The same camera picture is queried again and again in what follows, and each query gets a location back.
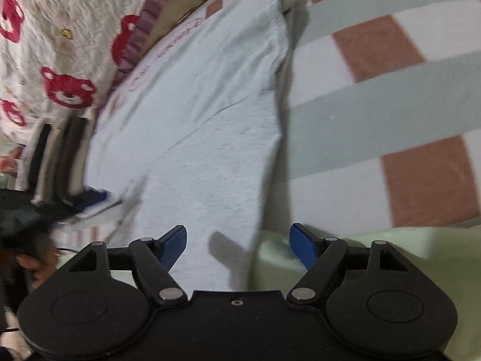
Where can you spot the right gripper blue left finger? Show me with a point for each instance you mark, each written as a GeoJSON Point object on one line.
{"type": "Point", "coordinates": [153, 259]}

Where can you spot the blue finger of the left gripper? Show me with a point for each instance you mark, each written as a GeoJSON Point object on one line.
{"type": "Point", "coordinates": [90, 197]}

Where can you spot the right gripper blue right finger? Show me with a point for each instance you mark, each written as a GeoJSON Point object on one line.
{"type": "Point", "coordinates": [323, 259]}

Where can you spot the light grey sweatshirt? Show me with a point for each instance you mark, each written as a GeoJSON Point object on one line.
{"type": "Point", "coordinates": [191, 137]}

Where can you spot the white folded garment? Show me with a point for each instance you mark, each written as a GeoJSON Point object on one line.
{"type": "Point", "coordinates": [29, 164]}

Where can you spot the black folded garment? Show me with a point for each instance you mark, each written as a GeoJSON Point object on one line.
{"type": "Point", "coordinates": [45, 162]}

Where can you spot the cream folded garment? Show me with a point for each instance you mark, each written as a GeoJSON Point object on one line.
{"type": "Point", "coordinates": [45, 189]}

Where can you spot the dark brown folded garment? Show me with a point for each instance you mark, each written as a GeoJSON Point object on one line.
{"type": "Point", "coordinates": [71, 163]}

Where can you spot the light green quilted sheet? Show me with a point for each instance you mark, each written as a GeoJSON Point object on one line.
{"type": "Point", "coordinates": [386, 308]}

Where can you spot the checked plush blanket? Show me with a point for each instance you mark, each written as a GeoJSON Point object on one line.
{"type": "Point", "coordinates": [379, 117]}

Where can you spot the white bear print quilt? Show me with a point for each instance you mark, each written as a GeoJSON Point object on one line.
{"type": "Point", "coordinates": [60, 56]}

